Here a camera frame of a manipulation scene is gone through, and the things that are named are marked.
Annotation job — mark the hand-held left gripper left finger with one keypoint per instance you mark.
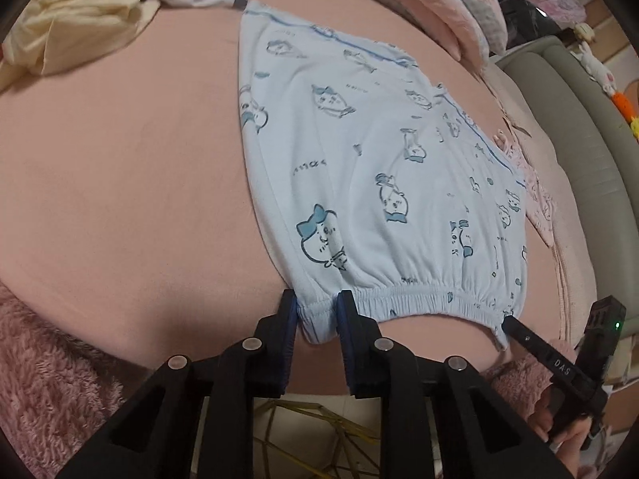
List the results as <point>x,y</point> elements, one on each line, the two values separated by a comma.
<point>289,324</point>

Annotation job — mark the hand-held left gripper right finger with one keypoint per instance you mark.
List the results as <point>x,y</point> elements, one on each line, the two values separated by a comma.
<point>345,329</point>

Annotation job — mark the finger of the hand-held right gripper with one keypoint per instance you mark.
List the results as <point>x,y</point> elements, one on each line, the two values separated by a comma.
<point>524,337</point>

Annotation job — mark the light blue printed pants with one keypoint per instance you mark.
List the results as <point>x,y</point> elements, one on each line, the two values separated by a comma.
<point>374,184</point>

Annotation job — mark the person's right hand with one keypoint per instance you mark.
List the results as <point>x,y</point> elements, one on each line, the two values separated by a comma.
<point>574,451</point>

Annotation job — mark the pink printed folded garment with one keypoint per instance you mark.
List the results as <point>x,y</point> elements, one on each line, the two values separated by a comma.
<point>536,204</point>

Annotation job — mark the grey-green padded headboard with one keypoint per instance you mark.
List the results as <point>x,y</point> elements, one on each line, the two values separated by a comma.
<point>589,149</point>

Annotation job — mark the yellow plush toy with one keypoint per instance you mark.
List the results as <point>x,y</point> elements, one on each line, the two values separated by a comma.
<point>635,125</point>

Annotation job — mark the pink bed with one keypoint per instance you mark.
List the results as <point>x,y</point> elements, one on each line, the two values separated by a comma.
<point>125,184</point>

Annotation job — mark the orange carrot plush toy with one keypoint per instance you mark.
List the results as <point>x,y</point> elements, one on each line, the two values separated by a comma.
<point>623,105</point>

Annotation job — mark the pink fluffy rug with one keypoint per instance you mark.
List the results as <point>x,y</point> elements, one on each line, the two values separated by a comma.
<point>50,384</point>

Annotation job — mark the white bunny plush toy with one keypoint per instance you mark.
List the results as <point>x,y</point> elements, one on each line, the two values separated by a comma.
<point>596,67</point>

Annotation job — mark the small beige plush toy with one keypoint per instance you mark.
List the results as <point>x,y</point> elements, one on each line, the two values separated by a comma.
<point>585,32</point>

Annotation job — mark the pink folded duvet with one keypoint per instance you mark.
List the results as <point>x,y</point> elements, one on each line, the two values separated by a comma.
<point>449,15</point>

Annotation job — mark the pale yellow garment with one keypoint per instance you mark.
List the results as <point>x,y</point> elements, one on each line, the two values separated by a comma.
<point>85,20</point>

